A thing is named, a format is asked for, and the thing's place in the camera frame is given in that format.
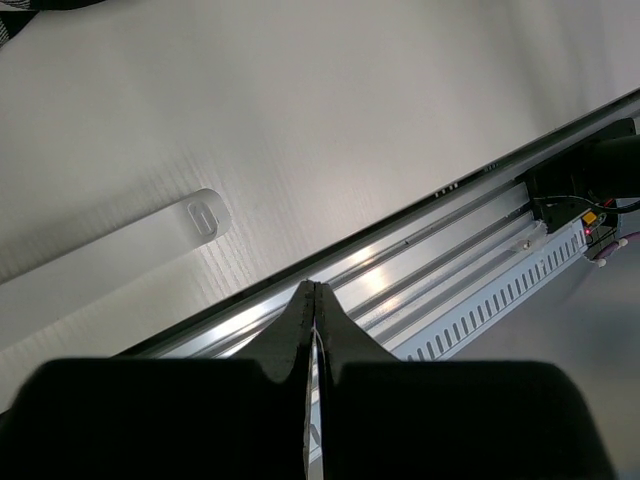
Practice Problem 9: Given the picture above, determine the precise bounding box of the aluminium mounting rail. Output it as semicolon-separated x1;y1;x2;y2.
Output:
130;92;639;358

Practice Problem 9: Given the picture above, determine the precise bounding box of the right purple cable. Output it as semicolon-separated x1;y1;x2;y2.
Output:
594;230;640;266

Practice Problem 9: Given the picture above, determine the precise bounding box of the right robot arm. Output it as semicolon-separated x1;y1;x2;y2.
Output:
523;118;639;234

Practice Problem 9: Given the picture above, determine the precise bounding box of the black white checkered shirt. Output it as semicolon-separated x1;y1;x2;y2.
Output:
0;0;102;47

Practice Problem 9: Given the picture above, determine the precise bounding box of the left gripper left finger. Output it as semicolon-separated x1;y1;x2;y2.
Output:
1;281;315;479

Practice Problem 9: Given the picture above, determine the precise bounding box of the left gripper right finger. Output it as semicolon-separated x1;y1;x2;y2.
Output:
315;284;616;479

